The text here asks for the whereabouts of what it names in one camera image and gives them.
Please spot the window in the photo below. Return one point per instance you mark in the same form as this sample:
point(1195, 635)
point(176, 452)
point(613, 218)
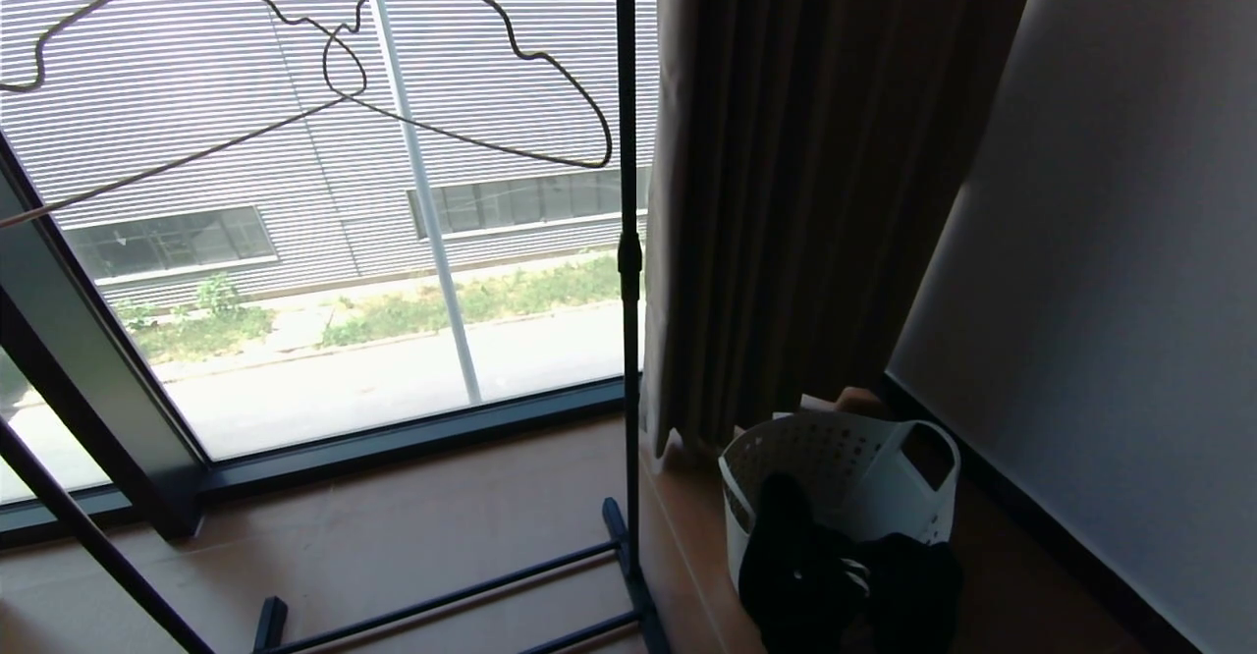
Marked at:
point(393, 441)

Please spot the black clothes rack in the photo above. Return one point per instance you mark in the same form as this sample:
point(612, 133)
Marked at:
point(628, 340)

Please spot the heap of clothes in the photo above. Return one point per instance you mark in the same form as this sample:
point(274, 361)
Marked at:
point(795, 575)

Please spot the white laundry basket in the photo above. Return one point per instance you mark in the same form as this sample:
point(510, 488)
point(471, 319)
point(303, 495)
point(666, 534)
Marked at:
point(884, 497)

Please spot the brown curtain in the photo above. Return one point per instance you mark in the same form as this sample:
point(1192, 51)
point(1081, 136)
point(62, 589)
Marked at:
point(786, 192)

